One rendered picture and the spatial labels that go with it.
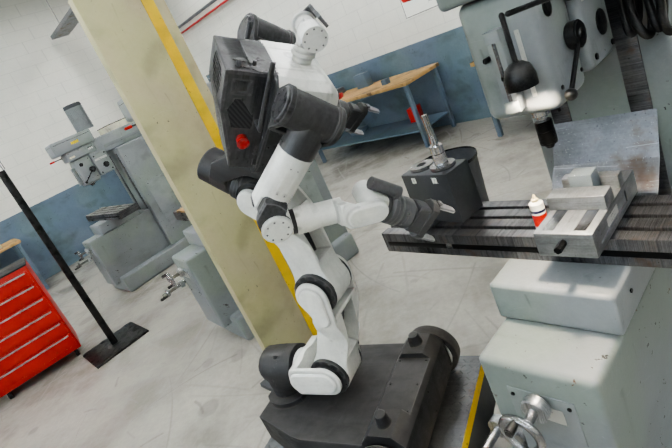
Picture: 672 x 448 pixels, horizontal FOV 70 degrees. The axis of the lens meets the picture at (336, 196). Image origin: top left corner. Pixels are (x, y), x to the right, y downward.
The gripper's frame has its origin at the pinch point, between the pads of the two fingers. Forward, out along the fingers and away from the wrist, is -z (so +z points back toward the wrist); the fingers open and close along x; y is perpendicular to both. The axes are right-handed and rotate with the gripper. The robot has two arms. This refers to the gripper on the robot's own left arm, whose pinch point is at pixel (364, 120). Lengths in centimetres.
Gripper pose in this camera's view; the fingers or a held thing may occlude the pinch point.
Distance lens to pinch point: 180.8
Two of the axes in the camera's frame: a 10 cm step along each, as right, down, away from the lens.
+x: 5.2, -6.9, -5.0
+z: -7.8, -1.4, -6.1
